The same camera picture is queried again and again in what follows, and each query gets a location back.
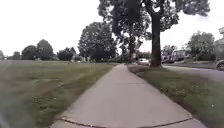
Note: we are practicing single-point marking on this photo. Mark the large round-crowned tree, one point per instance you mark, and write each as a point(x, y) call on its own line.
point(96, 41)

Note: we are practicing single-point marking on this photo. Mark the grey concrete sidewalk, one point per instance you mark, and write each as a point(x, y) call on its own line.
point(123, 96)

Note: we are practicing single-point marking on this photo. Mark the tall slender leafy tree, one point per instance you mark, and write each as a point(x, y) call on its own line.
point(131, 33)

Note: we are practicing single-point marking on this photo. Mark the forked-trunk roadside tree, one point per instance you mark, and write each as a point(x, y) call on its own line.
point(155, 50)

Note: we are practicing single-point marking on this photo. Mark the wide grass field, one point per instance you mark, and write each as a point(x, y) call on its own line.
point(50, 86)

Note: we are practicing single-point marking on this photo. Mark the white houses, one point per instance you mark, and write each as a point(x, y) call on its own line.
point(178, 55)

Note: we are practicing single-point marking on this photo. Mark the grass strip beside sidewalk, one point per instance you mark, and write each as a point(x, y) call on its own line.
point(180, 86)

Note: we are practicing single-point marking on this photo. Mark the row of distant trees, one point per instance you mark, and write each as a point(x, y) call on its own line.
point(36, 51)

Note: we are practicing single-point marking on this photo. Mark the grass verge across road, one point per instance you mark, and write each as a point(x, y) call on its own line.
point(193, 63)

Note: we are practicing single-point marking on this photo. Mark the grey asphalt road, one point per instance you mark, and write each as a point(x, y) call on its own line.
point(200, 71)

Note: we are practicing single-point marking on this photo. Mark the cluster of trees across road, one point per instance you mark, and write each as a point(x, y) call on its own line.
point(200, 45)

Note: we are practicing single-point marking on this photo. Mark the grey vehicle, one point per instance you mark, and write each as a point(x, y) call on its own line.
point(220, 65)

